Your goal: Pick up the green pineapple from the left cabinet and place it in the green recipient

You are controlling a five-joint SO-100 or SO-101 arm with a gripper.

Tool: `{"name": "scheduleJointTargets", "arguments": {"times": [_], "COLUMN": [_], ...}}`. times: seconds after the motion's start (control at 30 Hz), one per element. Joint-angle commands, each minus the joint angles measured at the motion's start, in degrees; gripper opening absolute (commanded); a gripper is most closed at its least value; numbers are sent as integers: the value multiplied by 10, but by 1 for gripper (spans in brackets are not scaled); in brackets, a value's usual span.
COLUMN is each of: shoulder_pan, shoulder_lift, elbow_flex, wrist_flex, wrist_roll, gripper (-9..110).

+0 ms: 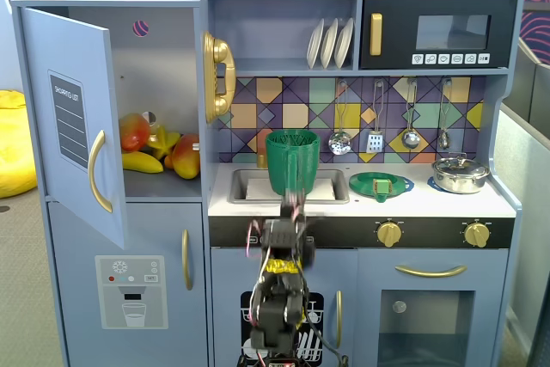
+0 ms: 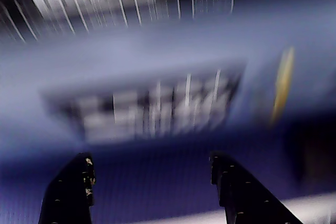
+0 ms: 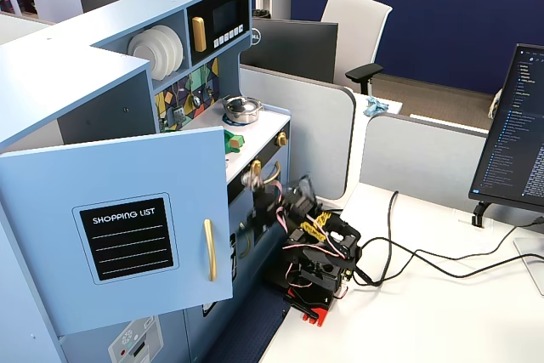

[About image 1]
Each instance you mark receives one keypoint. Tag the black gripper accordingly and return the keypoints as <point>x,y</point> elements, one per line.
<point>290,213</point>

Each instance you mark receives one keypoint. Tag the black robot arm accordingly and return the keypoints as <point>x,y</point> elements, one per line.
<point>279,315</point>

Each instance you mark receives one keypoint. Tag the green printed cup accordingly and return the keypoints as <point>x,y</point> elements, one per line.
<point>279,160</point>

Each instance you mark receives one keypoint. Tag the gold faucet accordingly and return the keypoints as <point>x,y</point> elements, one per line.
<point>261,160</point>

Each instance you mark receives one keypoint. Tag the grey sink basin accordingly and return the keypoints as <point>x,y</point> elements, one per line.
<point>238,186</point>

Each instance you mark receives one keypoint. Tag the metal skimmer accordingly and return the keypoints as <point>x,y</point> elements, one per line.
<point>340,143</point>

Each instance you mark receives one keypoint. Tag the yellow tape band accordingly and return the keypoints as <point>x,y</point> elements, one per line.
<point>281,267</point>

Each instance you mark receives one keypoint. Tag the metal slotted spatula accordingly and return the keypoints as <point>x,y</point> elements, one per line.
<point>374,142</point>

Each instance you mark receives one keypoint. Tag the blue dishwasher door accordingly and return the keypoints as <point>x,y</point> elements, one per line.
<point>227,272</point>

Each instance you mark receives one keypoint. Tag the gold stove knob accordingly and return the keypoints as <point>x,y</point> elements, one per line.
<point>389,234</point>
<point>476,234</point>

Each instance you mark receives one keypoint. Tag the blue oven door with window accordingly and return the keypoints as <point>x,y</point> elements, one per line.
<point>369,272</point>

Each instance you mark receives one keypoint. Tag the red yellow toy mango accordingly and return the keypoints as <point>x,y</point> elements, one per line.
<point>187,158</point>

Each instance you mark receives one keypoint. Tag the metal ladle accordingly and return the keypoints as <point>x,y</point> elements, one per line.
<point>411,139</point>

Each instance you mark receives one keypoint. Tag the small orange toy fruit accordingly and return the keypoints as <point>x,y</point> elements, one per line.
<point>168,162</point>

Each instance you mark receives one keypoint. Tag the blue toy kitchen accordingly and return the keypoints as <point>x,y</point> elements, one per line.
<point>429,208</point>

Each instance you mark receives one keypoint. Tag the yellow toy starfruit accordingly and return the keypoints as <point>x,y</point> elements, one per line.
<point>165,143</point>

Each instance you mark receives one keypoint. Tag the white plate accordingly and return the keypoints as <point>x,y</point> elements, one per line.
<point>313,44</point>
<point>328,44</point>
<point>344,42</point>

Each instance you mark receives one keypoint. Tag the yellow toy banana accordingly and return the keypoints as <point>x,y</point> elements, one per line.
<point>142,162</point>

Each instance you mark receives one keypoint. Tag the metal spoon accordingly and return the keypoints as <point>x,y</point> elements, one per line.
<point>444,140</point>

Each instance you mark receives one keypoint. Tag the gold toy telephone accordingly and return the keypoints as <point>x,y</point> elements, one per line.
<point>223,49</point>

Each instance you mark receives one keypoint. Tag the steel pot with lid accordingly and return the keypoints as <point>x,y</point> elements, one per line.
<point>460,180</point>

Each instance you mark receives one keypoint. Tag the red orange toy apple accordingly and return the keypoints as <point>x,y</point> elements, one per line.
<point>133,132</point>

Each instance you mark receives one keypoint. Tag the black microwave door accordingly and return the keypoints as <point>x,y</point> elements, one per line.
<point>395,40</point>

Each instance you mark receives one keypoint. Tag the blue door with ice dispenser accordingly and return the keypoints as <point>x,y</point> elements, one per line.
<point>77,234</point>

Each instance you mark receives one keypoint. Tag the blue door with shopping list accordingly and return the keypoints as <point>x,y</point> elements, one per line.
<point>64,191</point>

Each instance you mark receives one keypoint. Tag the grey office partition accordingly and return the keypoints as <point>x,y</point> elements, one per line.
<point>522,148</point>

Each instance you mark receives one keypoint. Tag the yellow beanbag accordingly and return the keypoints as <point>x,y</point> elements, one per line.
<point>15,148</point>

